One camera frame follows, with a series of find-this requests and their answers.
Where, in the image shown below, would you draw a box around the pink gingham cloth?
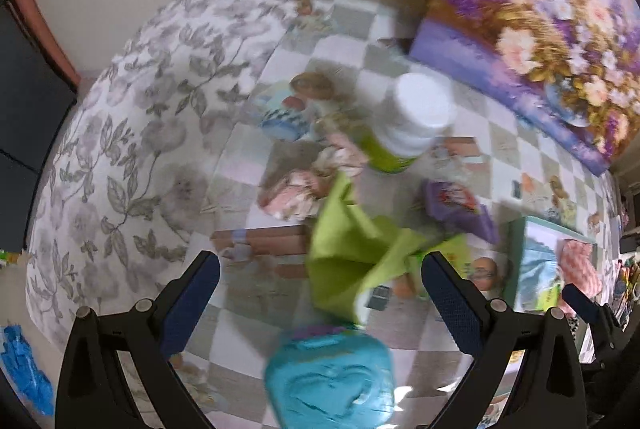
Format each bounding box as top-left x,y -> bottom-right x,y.
556,238 -> 603,300

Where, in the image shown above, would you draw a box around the green picture book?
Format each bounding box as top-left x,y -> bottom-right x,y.
500,215 -> 601,390

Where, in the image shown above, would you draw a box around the blue plastic gloves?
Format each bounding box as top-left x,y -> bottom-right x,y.
0,323 -> 55,417

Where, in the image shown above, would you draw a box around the checkered printed tablecloth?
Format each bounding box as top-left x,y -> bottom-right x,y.
165,0 -> 621,429

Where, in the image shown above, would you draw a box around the light blue cloth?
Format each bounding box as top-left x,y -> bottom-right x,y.
517,239 -> 563,310

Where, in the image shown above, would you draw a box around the grey floral tablecloth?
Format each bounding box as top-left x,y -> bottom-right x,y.
25,0 -> 306,350

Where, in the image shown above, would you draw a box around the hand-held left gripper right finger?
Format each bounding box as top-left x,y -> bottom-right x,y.
421,251 -> 588,429

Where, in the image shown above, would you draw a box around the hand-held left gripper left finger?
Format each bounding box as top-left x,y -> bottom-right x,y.
54,250 -> 222,429

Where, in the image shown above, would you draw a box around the green bottle with white lid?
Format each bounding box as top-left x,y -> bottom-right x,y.
362,72 -> 458,175

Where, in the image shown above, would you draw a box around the red-brown board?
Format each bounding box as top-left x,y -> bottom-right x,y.
11,0 -> 82,90

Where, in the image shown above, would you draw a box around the teal heart-shaped case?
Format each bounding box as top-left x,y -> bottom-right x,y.
264,323 -> 397,429

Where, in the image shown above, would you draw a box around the pile of colourful craft items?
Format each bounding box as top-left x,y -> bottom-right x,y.
617,254 -> 640,310

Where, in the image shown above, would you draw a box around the purple packet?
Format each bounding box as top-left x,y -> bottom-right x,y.
420,178 -> 501,245

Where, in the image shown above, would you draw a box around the green cloth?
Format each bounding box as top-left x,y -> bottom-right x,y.
305,172 -> 471,327

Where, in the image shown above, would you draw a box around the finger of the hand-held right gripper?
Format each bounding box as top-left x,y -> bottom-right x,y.
561,283 -> 626,350

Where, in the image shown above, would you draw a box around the dark blue cabinet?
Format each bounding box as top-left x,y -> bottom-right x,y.
0,4 -> 78,255

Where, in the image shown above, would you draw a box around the floral canvas painting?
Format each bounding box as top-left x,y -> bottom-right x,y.
407,0 -> 640,175

